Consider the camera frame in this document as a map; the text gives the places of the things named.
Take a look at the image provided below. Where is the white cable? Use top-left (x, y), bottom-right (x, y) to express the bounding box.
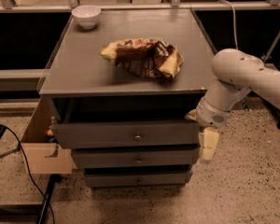
top-left (217, 0), bottom-right (240, 50)

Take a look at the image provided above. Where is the grey top drawer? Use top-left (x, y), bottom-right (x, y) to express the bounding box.
top-left (51, 119), bottom-right (199, 149)

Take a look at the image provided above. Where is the metal railing frame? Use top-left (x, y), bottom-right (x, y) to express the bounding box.
top-left (0, 0), bottom-right (280, 91)

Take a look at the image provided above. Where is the black cable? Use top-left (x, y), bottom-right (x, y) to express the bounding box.
top-left (1, 124), bottom-right (56, 224)

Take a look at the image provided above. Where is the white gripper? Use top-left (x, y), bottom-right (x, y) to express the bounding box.
top-left (185, 97), bottom-right (231, 163)

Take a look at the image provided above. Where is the crumpled brown chip bag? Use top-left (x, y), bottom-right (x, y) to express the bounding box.
top-left (100, 38), bottom-right (184, 78)

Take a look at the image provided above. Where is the grey middle drawer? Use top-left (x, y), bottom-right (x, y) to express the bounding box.
top-left (72, 146), bottom-right (199, 169)

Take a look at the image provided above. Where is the grey drawer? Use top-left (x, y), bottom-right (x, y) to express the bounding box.
top-left (51, 119), bottom-right (199, 149)
top-left (72, 146), bottom-right (199, 169)
top-left (84, 170), bottom-right (192, 188)

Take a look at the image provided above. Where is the small orange figurine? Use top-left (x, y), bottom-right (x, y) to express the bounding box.
top-left (47, 116), bottom-right (56, 137)

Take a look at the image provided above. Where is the white ceramic bowl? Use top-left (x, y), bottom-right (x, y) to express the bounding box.
top-left (72, 5), bottom-right (101, 29)

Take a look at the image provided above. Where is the grey drawer cabinet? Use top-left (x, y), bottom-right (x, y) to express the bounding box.
top-left (39, 9), bottom-right (214, 175)

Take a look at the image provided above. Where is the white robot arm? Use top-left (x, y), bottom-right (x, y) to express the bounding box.
top-left (185, 49), bottom-right (280, 162)

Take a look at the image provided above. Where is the grey bottom drawer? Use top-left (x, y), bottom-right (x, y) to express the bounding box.
top-left (84, 170), bottom-right (192, 188)

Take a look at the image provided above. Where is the black floor bar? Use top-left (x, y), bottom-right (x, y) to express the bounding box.
top-left (0, 175), bottom-right (62, 224)

